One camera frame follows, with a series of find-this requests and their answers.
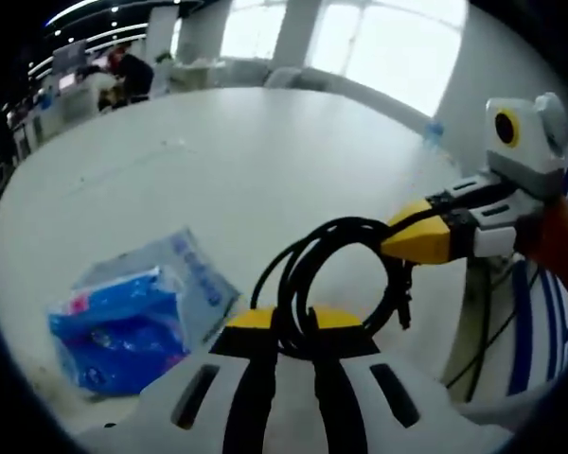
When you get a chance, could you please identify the light blue packet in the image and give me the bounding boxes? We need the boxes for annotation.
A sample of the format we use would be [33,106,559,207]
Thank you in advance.
[75,226,243,344]

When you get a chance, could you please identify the black cables under table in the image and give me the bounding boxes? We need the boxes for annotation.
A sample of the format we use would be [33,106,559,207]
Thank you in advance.
[443,254,541,390]

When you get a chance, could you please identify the black cable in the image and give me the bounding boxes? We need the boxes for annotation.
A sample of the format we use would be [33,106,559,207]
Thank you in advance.
[250,216,414,361]

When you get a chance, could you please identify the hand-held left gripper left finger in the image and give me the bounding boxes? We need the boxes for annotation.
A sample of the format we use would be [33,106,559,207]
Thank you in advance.
[136,306,278,454]

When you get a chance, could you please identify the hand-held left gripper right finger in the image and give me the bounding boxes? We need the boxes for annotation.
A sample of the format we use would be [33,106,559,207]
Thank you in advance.
[307,306,460,454]

